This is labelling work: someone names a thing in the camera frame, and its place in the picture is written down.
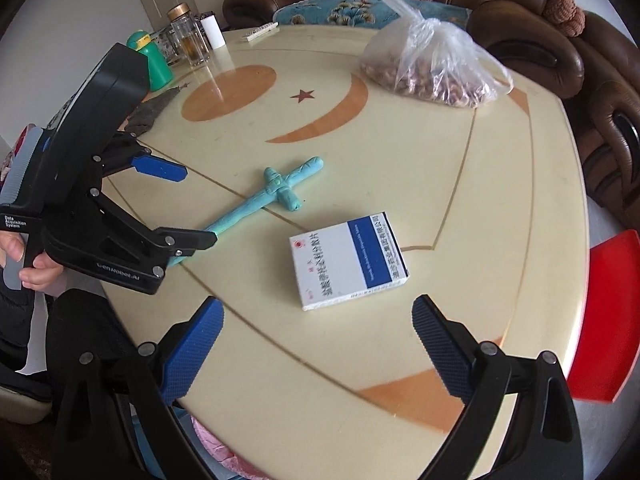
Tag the green plastic bottle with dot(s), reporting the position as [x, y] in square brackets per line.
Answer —
[157, 65]

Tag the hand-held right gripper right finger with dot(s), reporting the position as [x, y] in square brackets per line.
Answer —
[442, 345]

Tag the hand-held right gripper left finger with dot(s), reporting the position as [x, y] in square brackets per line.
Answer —
[192, 350]

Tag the white and blue medicine box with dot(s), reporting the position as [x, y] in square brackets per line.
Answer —
[340, 260]

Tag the brown leather sofa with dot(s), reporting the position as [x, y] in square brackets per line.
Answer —
[525, 20]

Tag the dark dried leaf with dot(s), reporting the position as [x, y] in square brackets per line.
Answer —
[150, 110]

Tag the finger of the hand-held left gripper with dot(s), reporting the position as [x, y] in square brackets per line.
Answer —
[160, 167]
[190, 241]

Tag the clear bag of nuts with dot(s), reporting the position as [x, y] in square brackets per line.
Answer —
[425, 70]

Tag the person's left hand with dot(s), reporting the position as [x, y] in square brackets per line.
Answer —
[42, 276]

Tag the blue floral cushion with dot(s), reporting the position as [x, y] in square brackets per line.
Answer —
[340, 10]

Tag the pink trash bin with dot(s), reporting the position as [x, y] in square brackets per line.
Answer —
[220, 452]

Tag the cream round table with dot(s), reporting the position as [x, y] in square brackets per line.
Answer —
[350, 160]

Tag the red plastic stool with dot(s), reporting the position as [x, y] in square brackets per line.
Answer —
[605, 310]

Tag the white cylindrical cup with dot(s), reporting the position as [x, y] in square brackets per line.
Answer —
[212, 32]

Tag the turquoise clay cross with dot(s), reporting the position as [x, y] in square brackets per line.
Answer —
[250, 205]

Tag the glass bottle with gold lid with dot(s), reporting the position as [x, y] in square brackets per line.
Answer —
[192, 42]

